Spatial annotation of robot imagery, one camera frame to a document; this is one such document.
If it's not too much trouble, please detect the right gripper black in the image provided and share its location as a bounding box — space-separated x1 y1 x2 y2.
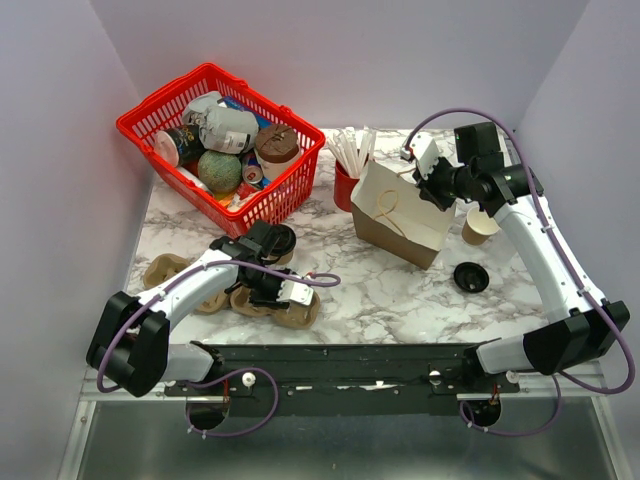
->
412 152 474 212

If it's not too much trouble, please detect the cardboard cup carrier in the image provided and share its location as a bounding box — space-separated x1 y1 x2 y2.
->
229 286 320 329
143 253 229 315

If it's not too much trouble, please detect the black plastic cup lid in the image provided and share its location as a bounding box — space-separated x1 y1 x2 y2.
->
270 224 297 257

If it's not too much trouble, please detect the brown paper takeout bag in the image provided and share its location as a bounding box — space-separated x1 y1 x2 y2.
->
350 162 456 270

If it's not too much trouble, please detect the brown paper coffee cup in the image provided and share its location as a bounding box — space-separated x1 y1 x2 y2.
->
269 250 294 265

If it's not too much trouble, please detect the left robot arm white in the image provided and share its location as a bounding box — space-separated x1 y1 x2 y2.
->
86 221 300 397

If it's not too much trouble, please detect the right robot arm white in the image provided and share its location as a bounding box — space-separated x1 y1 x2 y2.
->
404 122 630 392

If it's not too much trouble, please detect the tilted empty paper cup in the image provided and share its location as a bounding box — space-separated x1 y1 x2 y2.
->
461 206 500 246

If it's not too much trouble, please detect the black plastic lid on table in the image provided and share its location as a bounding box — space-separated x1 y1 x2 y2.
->
453 262 490 294

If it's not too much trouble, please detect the bundle of white wrapped straws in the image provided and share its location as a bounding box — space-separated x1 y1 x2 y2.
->
327 126 377 179

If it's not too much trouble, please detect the red straw holder cup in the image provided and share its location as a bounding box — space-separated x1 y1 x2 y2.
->
333 161 359 212

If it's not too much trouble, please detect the red plastic shopping basket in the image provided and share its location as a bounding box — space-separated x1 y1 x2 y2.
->
116 63 325 236

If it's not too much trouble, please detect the red bull can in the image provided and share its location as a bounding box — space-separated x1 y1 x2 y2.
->
241 152 264 187

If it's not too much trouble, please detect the green round melon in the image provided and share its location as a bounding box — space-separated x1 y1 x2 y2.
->
197 150 242 194

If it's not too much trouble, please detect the brown lidded tub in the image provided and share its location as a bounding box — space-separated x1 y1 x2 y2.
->
254 124 301 182

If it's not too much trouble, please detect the grey paper wrapped package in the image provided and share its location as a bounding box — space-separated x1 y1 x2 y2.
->
181 91 260 154

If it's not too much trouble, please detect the black printed can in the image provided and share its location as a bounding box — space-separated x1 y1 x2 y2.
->
154 124 205 167

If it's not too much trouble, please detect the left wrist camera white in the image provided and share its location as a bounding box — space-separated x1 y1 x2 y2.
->
277 280 315 307

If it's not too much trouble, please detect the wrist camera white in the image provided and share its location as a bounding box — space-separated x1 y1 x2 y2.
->
400 133 440 180
277 280 315 307

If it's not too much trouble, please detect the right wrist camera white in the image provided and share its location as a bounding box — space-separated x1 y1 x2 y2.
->
400 133 440 180

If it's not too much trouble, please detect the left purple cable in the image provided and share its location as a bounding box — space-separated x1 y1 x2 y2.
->
95 259 342 439

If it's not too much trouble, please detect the purple cable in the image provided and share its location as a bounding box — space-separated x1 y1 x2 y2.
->
95 259 342 439
405 106 637 437

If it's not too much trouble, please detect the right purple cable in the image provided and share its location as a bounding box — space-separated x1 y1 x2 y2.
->
405 106 637 437

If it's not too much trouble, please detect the black mounting base plate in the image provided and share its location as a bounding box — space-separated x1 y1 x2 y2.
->
102 342 584 419

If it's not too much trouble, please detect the aluminium rail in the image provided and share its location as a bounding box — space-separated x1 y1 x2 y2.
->
79 362 609 402

